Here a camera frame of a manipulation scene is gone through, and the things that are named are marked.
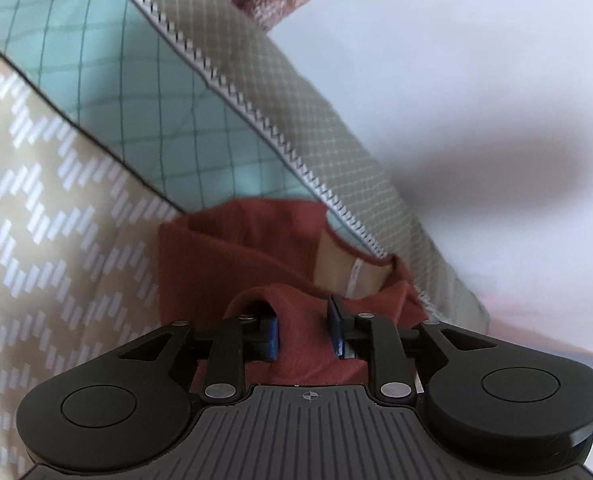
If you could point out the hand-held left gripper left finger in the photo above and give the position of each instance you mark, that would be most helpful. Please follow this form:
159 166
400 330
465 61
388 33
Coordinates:
272 339

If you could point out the teal and grey zippered pouch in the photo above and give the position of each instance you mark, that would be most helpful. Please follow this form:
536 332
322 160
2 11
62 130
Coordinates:
51 160

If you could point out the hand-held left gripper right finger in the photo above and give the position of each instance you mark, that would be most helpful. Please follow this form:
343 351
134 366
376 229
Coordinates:
337 332

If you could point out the red knit sweater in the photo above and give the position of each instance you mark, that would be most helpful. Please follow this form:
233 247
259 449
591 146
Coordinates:
226 270

